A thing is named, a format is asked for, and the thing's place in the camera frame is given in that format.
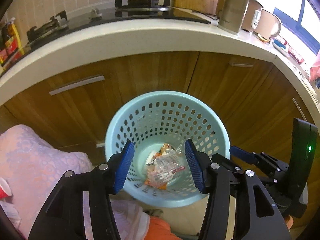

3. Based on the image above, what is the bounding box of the orange snack wrapper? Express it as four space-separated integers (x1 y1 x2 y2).
143 142 181 190

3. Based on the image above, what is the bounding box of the wooden kitchen cabinet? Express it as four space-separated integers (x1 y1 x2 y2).
1 51 319 165

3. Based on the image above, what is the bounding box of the light blue trash basket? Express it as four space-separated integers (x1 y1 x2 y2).
105 90 230 207

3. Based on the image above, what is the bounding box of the pink floral tablecloth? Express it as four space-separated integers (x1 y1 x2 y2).
1 125 150 239

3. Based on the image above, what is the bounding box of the red white paper cup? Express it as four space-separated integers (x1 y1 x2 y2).
0 177 12 199

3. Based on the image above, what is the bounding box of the steel thermos kettle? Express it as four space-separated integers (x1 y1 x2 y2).
217 0 249 35

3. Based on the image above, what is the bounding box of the black gas stove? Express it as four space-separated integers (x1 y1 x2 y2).
27 0 211 49

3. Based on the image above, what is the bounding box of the dark soy sauce bottle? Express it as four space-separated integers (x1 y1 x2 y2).
0 17 25 67

